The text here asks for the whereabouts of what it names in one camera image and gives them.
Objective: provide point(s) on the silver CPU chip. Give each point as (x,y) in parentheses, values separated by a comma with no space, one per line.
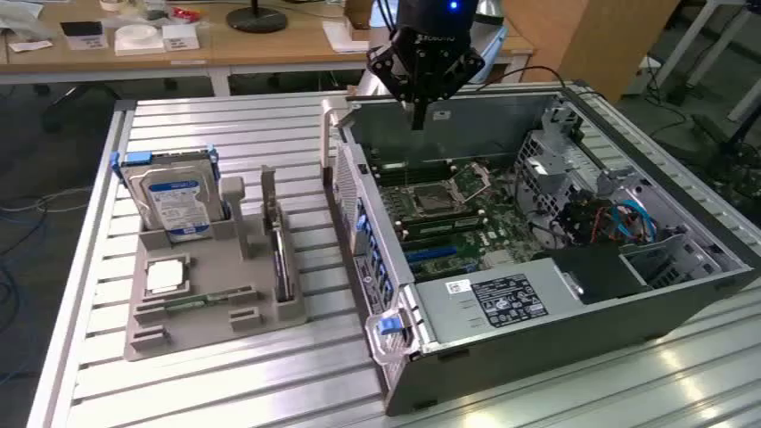
(164,278)

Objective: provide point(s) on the white paper label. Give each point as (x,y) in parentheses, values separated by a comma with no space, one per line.
(29,46)

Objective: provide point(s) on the black round lamp base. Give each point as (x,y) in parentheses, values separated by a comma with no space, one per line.
(255,20)

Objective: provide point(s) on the graphics card with metal bracket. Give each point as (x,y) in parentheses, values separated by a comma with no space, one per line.
(278,258)

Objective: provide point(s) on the open grey PC case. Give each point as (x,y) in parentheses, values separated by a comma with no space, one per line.
(534,356)

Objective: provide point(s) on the grey power supply unit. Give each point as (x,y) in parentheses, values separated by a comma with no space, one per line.
(439,312)

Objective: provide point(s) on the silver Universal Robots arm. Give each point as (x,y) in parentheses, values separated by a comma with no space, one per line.
(494,50)

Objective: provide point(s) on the green RAM stick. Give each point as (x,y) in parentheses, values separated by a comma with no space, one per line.
(445,226)
(195,301)

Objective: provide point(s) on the grey plastic parts rack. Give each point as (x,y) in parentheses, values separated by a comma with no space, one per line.
(207,330)

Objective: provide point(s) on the wooden desk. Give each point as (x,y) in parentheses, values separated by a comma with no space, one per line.
(267,46)

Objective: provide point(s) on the blue expansion slot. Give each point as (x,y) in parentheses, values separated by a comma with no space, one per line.
(430,255)

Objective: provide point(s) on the blue case latch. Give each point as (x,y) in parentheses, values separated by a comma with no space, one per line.
(390,324)

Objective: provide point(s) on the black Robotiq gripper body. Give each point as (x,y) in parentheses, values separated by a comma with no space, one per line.
(437,22)

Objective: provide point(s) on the metal socket cover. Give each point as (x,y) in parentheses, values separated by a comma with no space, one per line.
(469,183)

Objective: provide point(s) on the white box with black lid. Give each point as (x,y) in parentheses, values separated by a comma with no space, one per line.
(84,33)

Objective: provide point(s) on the black RAM slot bank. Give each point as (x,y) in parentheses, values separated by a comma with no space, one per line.
(410,171)

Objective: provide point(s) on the hard disk with blue rails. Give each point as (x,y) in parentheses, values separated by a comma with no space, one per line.
(172,200)

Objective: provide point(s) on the green motherboard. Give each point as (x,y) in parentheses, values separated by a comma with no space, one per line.
(495,223)

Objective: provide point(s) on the silver chipset heatsink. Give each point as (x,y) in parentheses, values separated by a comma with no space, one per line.
(501,259)

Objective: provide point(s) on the metal disk bay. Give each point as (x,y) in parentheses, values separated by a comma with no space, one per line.
(553,178)

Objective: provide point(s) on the flat white carton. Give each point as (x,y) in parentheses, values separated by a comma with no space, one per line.
(345,38)

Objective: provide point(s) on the CPU socket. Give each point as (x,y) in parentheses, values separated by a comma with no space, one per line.
(430,198)

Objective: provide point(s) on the white desk frame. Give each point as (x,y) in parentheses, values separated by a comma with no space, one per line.
(691,44)

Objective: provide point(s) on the wooden cabinet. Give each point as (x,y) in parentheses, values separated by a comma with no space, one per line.
(594,44)

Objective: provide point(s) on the small white box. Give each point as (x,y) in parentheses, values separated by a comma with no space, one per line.
(178,38)

